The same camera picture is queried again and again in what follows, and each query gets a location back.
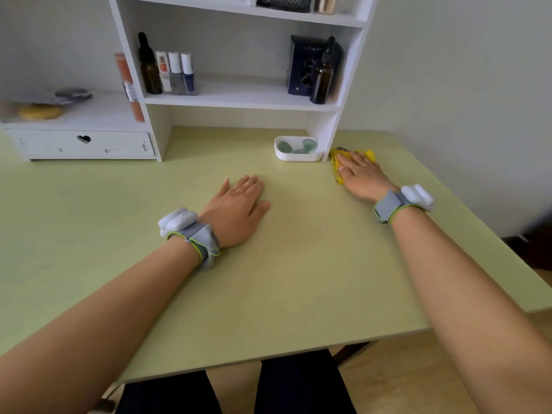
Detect white drawer with heart hole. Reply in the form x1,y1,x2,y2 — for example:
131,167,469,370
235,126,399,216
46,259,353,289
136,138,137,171
6,129,156,160

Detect white rounded tray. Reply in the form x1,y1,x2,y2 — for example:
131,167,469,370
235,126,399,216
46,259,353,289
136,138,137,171
274,135,324,163

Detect person's right hand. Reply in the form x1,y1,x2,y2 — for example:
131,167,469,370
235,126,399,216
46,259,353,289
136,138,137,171
336,152,400,203

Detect white grey left wrist tracker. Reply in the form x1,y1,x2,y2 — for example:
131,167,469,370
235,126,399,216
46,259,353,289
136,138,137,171
158,207,221,270

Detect black mesh basket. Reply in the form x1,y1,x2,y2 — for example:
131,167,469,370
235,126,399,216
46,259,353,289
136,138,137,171
256,0,312,14

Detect person's left hand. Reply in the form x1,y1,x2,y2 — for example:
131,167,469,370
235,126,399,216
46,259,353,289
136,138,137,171
198,174,271,250

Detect grey nail polish bottle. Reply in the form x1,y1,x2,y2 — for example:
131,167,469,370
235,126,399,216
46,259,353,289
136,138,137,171
168,51,185,95

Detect dark table leg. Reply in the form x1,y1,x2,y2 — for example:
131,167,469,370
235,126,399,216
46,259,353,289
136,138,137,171
331,340,377,368

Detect dark furniture piece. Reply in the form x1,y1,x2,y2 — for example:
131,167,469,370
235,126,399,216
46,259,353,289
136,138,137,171
501,214,552,272

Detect grey flat object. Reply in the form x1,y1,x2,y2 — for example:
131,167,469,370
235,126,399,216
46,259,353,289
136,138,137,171
55,88,93,102

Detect person's left forearm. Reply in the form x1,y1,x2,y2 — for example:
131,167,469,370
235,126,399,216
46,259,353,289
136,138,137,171
0,238,203,414

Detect orange tube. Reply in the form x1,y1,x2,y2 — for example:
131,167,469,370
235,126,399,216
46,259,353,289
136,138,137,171
114,53,146,124

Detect amber dropper bottle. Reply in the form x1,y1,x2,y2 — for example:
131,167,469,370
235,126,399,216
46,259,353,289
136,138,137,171
309,36,336,105

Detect person's right forearm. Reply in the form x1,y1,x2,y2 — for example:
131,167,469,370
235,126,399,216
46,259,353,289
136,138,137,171
390,206,552,414

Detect person's leg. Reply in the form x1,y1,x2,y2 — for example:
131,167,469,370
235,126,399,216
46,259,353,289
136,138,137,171
116,370,223,414
254,348,357,414

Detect dark blue box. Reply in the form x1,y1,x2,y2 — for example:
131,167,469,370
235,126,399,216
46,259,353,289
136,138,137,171
287,35,344,98

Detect yellow sponge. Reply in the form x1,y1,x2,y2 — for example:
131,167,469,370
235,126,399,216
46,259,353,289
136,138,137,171
17,104,66,121

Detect person's left leg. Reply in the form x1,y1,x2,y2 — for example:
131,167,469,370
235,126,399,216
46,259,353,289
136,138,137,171
116,370,223,414

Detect white grey right wrist tracker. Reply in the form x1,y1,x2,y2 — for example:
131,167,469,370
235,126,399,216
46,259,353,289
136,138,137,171
373,184,435,225

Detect yellow cloth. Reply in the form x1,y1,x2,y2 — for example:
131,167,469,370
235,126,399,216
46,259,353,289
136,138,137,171
329,147,376,186

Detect blue nail polish bottle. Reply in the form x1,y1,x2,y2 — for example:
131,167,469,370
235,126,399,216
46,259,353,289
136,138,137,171
181,53,197,96

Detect white desktop shelf unit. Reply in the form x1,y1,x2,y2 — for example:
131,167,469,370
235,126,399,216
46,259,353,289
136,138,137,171
0,0,380,163

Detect white grey wrist tracker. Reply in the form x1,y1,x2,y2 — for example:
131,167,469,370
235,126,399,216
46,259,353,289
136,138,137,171
158,207,221,270
373,184,435,225

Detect person's right leg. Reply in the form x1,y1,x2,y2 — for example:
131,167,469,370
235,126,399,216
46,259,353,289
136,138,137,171
254,348,357,414

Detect dark dropper bottle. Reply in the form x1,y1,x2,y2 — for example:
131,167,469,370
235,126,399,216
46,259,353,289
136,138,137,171
137,32,163,95

